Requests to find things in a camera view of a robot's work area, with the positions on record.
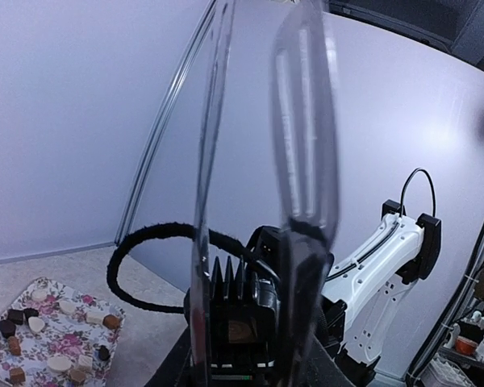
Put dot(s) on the floral tray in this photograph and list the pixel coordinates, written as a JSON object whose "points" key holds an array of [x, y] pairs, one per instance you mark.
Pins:
{"points": [[66, 333]]}

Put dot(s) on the tan hexagon chocolate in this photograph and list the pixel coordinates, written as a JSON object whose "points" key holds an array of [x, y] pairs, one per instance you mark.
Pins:
{"points": [[77, 377]]}

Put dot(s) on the white chocolate on tray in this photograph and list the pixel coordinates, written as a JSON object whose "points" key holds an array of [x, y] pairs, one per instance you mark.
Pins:
{"points": [[39, 295]]}

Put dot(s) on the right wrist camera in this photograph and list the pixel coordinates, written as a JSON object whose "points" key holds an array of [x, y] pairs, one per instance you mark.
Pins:
{"points": [[257, 319]]}

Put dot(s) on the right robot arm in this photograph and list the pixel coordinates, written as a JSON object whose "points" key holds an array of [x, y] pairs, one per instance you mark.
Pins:
{"points": [[362, 294]]}

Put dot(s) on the white cube chocolate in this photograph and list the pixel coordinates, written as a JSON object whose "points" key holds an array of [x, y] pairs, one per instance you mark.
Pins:
{"points": [[94, 317]]}

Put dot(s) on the small black chocolate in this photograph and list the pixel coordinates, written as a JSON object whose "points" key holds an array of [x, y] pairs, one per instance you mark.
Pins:
{"points": [[104, 353]]}

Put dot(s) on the dark chocolate on tray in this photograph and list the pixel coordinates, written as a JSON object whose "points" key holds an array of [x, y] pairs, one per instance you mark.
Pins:
{"points": [[7, 328]]}

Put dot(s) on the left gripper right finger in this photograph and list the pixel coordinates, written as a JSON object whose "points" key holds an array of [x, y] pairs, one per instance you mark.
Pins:
{"points": [[305, 151]]}

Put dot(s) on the white round chocolate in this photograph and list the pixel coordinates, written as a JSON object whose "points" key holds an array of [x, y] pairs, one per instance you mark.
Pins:
{"points": [[59, 364]]}

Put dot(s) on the light brown chocolate cube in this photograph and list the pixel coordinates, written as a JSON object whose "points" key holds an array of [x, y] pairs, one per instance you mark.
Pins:
{"points": [[17, 376]]}

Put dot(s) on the brown chocolate near tongs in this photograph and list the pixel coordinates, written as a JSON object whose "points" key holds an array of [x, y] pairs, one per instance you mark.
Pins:
{"points": [[14, 346]]}

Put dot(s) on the brown caramel chocolate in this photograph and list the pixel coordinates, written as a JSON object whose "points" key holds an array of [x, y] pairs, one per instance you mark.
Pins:
{"points": [[111, 322]]}

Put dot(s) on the black round chocolate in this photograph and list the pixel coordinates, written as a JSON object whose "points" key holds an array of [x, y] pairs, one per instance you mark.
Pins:
{"points": [[30, 312]]}

